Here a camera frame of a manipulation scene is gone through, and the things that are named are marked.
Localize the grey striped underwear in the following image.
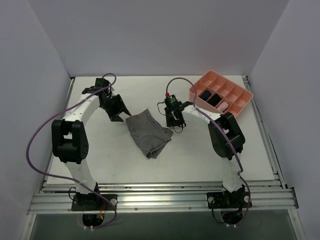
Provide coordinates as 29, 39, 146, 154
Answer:
125, 108, 173, 159

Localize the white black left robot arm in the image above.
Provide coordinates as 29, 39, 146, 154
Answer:
51, 73, 131, 210

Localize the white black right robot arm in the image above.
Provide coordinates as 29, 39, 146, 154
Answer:
164, 93, 246, 207

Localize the blue rolled cloth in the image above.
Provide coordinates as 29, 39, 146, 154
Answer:
200, 90, 212, 101

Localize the black rolled cloth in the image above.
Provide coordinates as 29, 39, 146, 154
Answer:
207, 93, 223, 107

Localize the pink compartment tray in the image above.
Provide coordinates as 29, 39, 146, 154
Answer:
189, 70, 254, 126

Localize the pink rolled cloth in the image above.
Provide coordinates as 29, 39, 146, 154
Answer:
216, 101, 229, 113

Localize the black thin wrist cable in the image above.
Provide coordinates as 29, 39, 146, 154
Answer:
156, 101, 187, 134

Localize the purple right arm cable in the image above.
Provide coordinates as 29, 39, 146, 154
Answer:
165, 77, 252, 226

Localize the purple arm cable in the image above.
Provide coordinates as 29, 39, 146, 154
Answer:
165, 77, 252, 226
26, 72, 118, 229

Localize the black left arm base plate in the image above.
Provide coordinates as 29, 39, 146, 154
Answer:
71, 193, 118, 212

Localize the aluminium frame rail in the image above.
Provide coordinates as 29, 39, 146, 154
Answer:
28, 180, 299, 214

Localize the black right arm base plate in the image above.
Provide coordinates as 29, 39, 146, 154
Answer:
206, 191, 252, 209

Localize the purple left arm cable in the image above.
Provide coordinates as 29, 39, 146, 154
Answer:
26, 72, 118, 229

